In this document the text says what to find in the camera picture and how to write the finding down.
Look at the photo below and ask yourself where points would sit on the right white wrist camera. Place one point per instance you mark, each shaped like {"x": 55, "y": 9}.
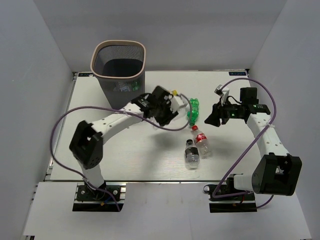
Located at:
{"x": 223, "y": 92}

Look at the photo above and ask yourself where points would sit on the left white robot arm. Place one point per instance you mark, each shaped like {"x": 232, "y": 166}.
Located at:
{"x": 89, "y": 138}

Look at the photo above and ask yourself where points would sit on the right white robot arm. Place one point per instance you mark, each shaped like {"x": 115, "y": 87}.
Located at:
{"x": 277, "y": 172}

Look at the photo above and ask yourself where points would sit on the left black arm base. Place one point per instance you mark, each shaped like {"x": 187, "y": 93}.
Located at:
{"x": 86, "y": 201}

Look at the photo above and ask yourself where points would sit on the grey mesh waste bin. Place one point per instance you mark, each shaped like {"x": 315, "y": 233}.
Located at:
{"x": 119, "y": 61}

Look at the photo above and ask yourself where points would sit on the green bottle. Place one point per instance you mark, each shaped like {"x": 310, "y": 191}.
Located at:
{"x": 194, "y": 113}
{"x": 135, "y": 85}

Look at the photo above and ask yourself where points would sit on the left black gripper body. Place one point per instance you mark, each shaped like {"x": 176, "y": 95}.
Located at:
{"x": 164, "y": 113}

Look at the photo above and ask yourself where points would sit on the clear bottle red label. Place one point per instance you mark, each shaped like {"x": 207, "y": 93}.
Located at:
{"x": 201, "y": 141}

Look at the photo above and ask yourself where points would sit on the clear bottle blue orange label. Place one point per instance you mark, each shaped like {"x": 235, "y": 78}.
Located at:
{"x": 122, "y": 87}

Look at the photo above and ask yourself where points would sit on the clear bottle black label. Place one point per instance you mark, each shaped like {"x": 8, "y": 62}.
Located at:
{"x": 192, "y": 157}

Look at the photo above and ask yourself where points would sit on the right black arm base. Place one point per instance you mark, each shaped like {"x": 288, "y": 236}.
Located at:
{"x": 231, "y": 204}

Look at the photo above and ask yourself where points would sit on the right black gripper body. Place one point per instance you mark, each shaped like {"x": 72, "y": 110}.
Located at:
{"x": 230, "y": 111}

